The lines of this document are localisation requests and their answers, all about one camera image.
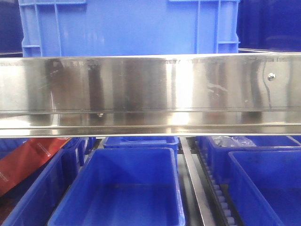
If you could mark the blue bin centre rear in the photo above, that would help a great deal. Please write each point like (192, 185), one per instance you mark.
(142, 141)

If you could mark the blue bin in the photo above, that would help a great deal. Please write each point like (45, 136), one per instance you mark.
(142, 141)
(265, 187)
(32, 202)
(218, 159)
(124, 187)

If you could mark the blue bin right rear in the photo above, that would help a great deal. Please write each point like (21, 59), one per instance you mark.
(218, 159)

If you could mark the blue bin centre front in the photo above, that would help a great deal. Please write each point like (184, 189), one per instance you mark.
(124, 187)

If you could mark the large blue crate upper shelf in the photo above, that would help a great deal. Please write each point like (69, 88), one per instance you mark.
(60, 28)

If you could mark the blue bin right front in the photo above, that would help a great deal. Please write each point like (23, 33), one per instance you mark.
(265, 187)

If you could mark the blue bin left front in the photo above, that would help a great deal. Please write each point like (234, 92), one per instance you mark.
(32, 202)

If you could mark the clear plastic bag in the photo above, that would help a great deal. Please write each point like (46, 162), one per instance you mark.
(234, 141)

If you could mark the roller track strip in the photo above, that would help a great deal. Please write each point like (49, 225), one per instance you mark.
(215, 189)

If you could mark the red foil package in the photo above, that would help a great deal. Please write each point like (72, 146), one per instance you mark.
(26, 159)

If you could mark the dark blue crate upper right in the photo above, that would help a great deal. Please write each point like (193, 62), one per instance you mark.
(270, 25)

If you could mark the dark blue crate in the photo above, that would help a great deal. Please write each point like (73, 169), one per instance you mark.
(11, 33)
(270, 25)

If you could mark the dark blue crate upper left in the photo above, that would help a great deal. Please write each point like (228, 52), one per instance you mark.
(11, 33)

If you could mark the steel divider rail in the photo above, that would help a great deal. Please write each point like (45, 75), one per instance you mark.
(203, 207)

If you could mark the stainless steel shelf rail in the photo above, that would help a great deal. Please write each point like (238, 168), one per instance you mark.
(207, 94)

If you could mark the steel rail screw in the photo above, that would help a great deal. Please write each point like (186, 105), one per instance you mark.
(271, 76)

